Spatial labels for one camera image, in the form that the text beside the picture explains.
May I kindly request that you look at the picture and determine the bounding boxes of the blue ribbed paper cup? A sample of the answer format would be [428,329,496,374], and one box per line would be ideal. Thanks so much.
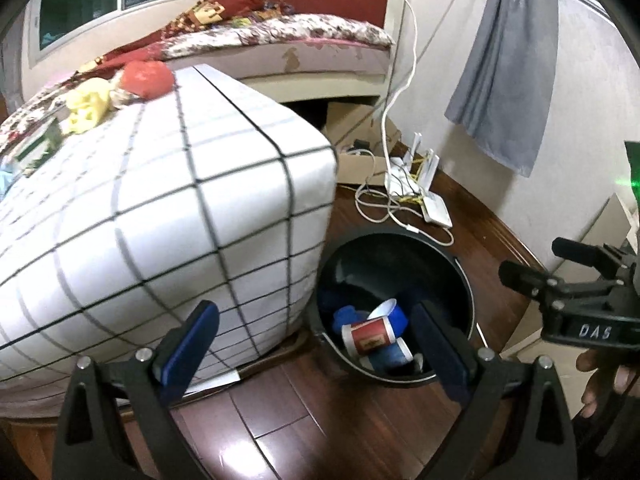
[360,337,415,373]

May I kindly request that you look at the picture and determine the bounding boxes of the white checked tablecloth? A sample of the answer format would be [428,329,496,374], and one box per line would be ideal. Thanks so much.
[0,64,341,401]

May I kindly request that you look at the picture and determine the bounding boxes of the white router with antennas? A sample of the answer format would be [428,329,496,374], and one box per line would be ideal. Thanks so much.
[387,132,441,198]

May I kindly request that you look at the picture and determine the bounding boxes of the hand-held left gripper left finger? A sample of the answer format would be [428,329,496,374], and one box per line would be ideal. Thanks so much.
[50,300,221,480]

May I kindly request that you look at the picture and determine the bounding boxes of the bed with floral bedding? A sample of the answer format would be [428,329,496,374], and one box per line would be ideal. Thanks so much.
[0,14,393,156]

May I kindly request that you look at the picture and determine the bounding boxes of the colourful pillow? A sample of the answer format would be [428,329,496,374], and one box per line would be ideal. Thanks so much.
[227,0,301,28]

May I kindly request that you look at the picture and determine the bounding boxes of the black wall cable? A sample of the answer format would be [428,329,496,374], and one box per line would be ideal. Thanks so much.
[350,0,493,161]

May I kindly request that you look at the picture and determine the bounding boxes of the cardboard box under bed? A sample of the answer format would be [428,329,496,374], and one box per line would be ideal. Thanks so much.
[325,102,401,186]

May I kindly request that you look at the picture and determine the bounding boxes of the red paper cup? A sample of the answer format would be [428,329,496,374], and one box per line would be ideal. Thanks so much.
[341,317,392,359]

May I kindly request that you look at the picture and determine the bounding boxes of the large sliding window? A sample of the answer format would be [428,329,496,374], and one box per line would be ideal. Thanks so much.
[27,0,211,68]

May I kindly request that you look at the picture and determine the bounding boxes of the green white carton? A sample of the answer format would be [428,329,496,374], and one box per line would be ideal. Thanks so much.
[15,122,63,173]

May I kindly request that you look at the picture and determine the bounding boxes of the person's right hand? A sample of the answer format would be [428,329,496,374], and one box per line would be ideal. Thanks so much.
[575,347,640,418]

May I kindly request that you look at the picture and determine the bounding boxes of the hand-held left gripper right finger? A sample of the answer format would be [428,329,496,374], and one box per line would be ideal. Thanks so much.
[411,301,576,480]

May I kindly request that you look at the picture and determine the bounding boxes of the beige bed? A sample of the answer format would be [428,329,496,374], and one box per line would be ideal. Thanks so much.
[165,42,396,111]

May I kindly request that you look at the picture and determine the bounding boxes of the red patterned blanket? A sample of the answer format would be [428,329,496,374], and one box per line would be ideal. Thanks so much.
[75,0,291,73]

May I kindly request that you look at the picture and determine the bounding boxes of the black trash bin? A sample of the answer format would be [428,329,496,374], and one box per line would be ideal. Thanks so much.
[315,225,476,388]

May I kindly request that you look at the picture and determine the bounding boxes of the white wall cable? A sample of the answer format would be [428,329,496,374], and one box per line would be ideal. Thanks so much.
[382,0,418,191]

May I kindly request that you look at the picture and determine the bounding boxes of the white flat modem box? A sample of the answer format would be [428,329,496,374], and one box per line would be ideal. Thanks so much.
[421,195,453,228]

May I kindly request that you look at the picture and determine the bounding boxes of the small clear plastic wrapper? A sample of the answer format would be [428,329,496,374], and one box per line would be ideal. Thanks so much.
[111,85,143,111]

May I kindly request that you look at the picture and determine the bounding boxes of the blue paper bowl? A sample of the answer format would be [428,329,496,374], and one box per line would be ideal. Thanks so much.
[369,298,412,335]

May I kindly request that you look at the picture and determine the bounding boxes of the white coiled floor cables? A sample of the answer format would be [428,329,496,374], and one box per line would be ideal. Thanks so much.
[354,180,456,247]

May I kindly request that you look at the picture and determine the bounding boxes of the orange plastic bag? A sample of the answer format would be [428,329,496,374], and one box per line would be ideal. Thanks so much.
[121,60,176,98]

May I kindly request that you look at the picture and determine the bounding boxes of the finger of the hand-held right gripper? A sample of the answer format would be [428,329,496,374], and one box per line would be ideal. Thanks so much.
[551,237,633,281]
[498,260,563,311]

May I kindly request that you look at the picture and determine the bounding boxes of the grey curtain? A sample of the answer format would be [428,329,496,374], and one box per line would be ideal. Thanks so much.
[444,0,558,178]

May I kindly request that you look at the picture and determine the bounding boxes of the flat cardboard pieces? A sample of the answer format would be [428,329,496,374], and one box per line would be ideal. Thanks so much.
[500,192,636,356]

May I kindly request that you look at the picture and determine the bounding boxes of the yellow plastic bag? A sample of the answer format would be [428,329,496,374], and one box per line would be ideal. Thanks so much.
[65,78,113,136]

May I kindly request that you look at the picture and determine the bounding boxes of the light blue face mask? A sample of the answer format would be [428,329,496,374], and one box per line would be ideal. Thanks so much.
[0,167,21,201]

